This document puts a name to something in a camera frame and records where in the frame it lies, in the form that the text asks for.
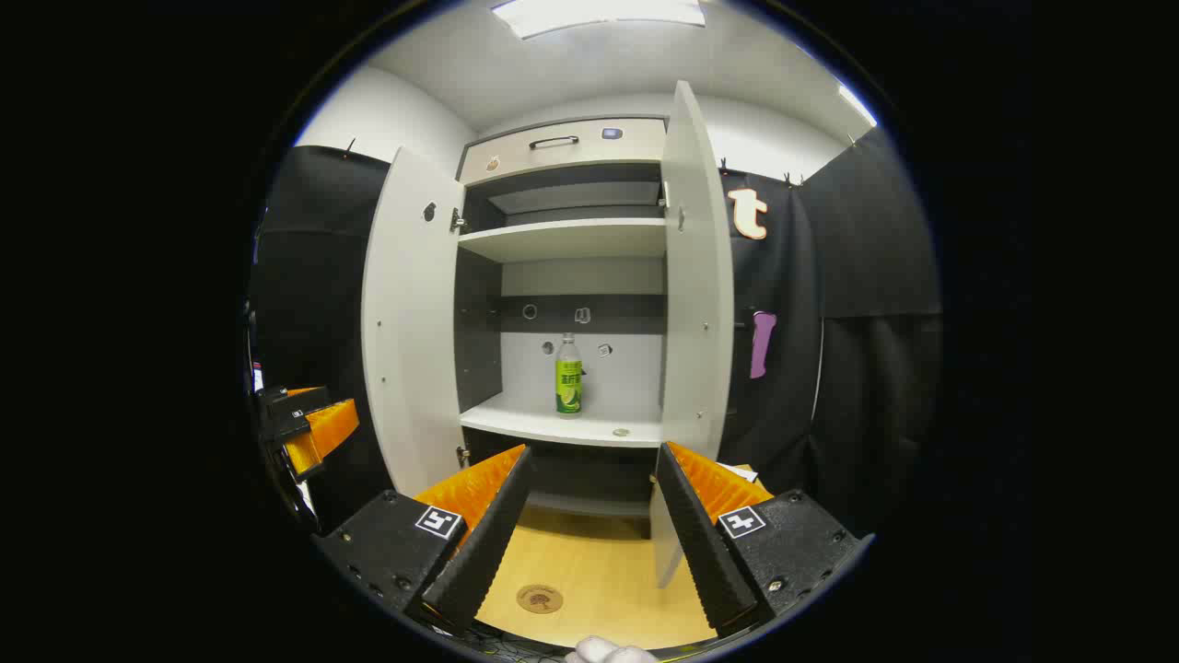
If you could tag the black backdrop cloth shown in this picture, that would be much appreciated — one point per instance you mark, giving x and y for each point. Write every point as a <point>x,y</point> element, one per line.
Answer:
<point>875,276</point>

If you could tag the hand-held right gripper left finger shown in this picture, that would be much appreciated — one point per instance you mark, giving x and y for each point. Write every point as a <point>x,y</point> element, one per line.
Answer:
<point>488,543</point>

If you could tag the grey cabinet shelf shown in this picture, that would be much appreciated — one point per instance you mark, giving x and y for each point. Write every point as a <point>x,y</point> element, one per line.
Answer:
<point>525,424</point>
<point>562,241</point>

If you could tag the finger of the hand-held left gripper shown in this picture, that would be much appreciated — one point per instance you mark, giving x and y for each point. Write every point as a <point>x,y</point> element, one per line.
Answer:
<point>285,414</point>
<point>332,428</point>

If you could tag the grey cabinet door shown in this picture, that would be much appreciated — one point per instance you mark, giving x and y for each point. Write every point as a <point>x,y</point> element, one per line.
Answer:
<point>695,276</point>
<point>410,322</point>

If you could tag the round cork coaster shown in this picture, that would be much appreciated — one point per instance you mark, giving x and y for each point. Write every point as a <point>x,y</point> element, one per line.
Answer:
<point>540,599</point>

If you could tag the white framed photo card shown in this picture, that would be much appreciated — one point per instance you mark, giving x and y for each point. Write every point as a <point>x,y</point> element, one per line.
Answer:
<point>744,473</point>

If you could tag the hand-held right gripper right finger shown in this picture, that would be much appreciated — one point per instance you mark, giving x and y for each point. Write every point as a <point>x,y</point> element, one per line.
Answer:
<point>700,543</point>

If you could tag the green label plastic bottle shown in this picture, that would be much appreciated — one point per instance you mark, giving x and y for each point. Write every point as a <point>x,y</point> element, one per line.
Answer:
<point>568,382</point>

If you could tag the grey cabinet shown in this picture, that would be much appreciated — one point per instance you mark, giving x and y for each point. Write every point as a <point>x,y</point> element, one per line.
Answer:
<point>479,322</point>

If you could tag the ceiling light panel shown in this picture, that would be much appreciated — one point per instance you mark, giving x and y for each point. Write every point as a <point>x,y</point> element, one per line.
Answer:
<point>599,14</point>

